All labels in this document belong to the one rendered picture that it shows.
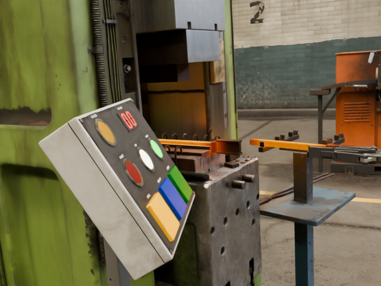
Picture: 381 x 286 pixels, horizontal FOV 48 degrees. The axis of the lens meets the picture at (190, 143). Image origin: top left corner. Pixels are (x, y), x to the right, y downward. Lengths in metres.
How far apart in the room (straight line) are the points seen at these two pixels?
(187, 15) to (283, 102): 7.82
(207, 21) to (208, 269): 0.77
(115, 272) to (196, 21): 0.76
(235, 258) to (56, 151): 0.92
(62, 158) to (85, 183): 0.06
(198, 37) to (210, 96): 0.39
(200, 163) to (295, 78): 7.68
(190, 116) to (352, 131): 3.27
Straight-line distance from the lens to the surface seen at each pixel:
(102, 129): 0.76
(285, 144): 1.73
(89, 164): 0.71
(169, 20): 1.25
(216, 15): 1.45
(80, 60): 1.14
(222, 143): 1.39
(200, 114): 1.69
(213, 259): 1.37
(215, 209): 1.33
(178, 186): 0.93
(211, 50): 1.40
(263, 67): 9.09
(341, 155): 1.23
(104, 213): 0.73
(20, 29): 1.37
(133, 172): 0.76
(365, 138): 4.82
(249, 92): 9.21
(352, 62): 4.76
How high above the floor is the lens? 1.28
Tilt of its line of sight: 11 degrees down
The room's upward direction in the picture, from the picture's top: 4 degrees counter-clockwise
